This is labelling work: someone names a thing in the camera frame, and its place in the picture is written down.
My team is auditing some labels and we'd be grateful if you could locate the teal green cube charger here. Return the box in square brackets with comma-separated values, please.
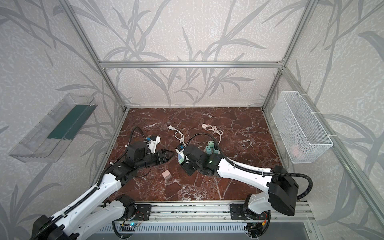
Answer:
[205, 146, 212, 155]

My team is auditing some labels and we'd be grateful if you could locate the light green cube charger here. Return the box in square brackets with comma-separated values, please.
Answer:
[208, 141, 215, 149]

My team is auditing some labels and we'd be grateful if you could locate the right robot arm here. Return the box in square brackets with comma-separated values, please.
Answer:
[176, 144, 313, 218]

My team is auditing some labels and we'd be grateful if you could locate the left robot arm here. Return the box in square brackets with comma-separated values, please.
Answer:
[31, 139, 175, 240]

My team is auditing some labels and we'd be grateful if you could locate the pink cube charger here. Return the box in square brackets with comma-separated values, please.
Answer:
[162, 170, 172, 180]

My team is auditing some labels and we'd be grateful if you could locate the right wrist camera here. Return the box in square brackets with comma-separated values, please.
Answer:
[176, 143, 185, 154]

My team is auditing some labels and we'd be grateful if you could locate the white power strip cable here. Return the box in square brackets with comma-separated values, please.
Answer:
[167, 125, 186, 146]

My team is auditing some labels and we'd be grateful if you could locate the pink power strip cable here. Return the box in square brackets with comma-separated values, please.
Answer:
[201, 123, 224, 145]

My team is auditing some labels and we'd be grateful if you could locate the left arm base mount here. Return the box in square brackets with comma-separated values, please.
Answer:
[117, 204, 152, 222]

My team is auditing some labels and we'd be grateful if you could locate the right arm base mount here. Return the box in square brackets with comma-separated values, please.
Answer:
[230, 203, 271, 221]

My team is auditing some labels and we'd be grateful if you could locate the clear plastic wall bin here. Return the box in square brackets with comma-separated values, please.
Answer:
[9, 94, 98, 163]

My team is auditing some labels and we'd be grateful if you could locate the white wire mesh basket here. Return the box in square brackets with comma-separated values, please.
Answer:
[272, 91, 333, 164]

